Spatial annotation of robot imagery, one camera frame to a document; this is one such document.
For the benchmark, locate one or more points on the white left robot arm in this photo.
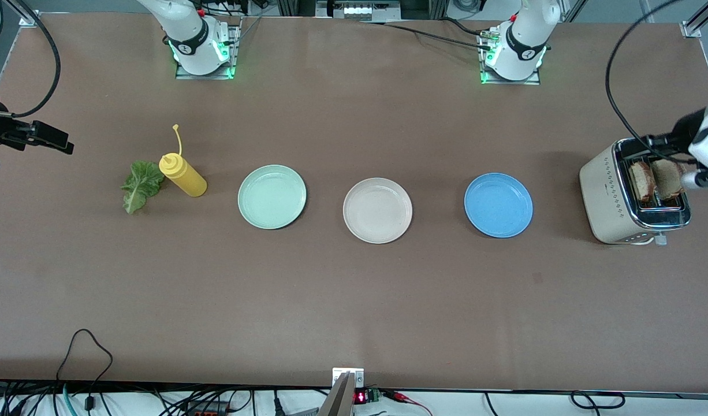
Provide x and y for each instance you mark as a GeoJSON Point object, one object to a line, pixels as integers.
{"type": "Point", "coordinates": [524, 34]}

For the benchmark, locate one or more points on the aluminium corner bracket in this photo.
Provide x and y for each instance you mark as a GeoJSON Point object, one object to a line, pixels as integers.
{"type": "Point", "coordinates": [692, 29]}
{"type": "Point", "coordinates": [28, 17]}

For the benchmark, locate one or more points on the red digit display module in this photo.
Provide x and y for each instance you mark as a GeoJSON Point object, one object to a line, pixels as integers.
{"type": "Point", "coordinates": [361, 397]}

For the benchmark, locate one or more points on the grey aluminium camera post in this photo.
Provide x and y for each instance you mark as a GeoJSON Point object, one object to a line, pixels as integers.
{"type": "Point", "coordinates": [338, 401]}

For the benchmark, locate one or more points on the beige plate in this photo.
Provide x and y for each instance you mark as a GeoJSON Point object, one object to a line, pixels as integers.
{"type": "Point", "coordinates": [377, 210]}

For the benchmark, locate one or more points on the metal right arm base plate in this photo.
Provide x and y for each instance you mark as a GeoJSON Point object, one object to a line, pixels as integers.
{"type": "Point", "coordinates": [207, 76]}

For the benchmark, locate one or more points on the brown-crust bread slice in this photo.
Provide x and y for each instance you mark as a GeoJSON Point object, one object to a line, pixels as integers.
{"type": "Point", "coordinates": [641, 182]}
{"type": "Point", "coordinates": [669, 179]}

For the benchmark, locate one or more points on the beige toaster chrome top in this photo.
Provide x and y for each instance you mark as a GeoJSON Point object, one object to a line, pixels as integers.
{"type": "Point", "coordinates": [605, 202]}

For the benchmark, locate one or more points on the blue plate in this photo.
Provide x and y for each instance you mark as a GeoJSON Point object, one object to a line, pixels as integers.
{"type": "Point", "coordinates": [498, 205]}

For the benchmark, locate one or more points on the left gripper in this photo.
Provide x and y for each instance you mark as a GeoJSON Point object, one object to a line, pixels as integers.
{"type": "Point", "coordinates": [685, 130]}

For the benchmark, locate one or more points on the grey equipment box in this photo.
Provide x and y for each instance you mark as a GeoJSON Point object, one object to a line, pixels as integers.
{"type": "Point", "coordinates": [360, 10]}

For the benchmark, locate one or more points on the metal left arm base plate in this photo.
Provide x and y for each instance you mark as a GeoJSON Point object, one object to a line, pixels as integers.
{"type": "Point", "coordinates": [510, 82]}

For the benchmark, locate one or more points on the green lettuce leaf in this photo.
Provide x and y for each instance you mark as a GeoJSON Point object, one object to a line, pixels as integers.
{"type": "Point", "coordinates": [140, 185]}

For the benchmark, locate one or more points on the red black clip leads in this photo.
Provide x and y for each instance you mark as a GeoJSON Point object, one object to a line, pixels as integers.
{"type": "Point", "coordinates": [400, 396]}

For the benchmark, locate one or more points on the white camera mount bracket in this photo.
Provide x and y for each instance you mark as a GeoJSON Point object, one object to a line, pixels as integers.
{"type": "Point", "coordinates": [357, 378]}

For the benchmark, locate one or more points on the pale green plate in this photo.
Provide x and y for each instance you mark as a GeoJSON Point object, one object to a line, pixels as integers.
{"type": "Point", "coordinates": [272, 196]}

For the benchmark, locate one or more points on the yellow squeeze bottle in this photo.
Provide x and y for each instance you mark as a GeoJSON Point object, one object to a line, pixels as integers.
{"type": "Point", "coordinates": [187, 180]}

